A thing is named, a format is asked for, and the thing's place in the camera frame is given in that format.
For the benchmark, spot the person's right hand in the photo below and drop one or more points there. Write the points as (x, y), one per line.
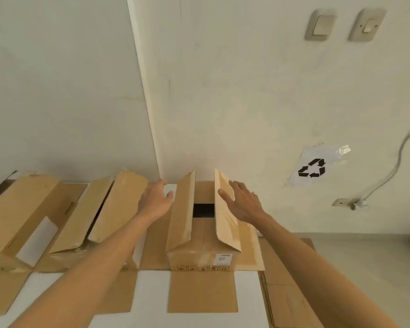
(247, 208)

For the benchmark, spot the person's left hand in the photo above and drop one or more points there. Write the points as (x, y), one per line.
(153, 203)

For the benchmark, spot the person's right thumb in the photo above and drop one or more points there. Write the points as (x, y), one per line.
(225, 197)

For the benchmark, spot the person's left thumb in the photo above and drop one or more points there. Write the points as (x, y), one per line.
(169, 197)

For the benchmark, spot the person's right forearm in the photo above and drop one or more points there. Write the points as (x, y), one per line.
(321, 276)

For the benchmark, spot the person's left forearm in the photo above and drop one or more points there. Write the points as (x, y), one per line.
(88, 273)

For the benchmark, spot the open cardboard box white label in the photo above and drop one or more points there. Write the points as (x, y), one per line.
(201, 245)

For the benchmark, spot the open cardboard box taped flaps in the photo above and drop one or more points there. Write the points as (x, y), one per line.
(116, 208)

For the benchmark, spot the taped recycling symbol sign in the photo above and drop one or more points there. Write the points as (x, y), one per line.
(312, 167)

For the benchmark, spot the flattened cardboard sheet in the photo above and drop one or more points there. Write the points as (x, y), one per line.
(3, 293)
(201, 293)

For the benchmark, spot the flat cardboard piece with creases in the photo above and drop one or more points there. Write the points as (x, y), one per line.
(287, 297)

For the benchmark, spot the white paper sheet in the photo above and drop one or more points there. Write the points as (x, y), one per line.
(37, 242)

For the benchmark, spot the large open cardboard box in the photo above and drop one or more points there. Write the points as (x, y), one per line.
(17, 208)

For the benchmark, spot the white wall socket with plug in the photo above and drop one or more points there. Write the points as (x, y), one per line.
(350, 202)

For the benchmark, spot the beige wall switch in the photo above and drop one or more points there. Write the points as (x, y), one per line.
(320, 24)
(367, 24)

